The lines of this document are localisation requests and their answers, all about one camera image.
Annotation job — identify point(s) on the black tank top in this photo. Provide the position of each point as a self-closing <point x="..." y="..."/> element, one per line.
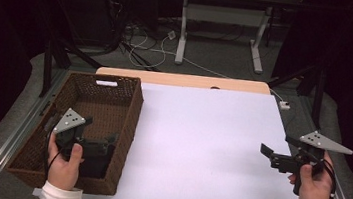
<point x="94" y="167"/>

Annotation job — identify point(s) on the white foam board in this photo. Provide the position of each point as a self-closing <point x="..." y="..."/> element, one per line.
<point x="199" y="142"/>

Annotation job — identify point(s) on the person's left hand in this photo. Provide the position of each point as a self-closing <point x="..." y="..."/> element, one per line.
<point x="64" y="172"/>

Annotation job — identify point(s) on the black metal stand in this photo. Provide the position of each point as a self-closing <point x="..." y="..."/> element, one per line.
<point x="317" y="102"/>
<point x="47" y="71"/>

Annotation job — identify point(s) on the white adapter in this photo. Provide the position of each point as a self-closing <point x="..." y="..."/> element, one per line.
<point x="285" y="105"/>

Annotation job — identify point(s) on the person's right hand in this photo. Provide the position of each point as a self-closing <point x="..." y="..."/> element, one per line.
<point x="316" y="192"/>

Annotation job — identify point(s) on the brown wicker basket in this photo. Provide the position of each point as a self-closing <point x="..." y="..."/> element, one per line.
<point x="102" y="111"/>

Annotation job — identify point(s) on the white plug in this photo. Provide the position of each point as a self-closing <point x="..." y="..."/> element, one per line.
<point x="171" y="35"/>

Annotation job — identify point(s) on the white-legged desk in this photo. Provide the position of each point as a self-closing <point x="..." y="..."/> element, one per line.
<point x="224" y="16"/>

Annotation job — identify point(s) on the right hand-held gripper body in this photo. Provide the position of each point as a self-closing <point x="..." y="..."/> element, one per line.
<point x="319" y="141"/>

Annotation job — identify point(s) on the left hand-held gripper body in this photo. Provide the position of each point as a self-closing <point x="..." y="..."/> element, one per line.
<point x="69" y="121"/>

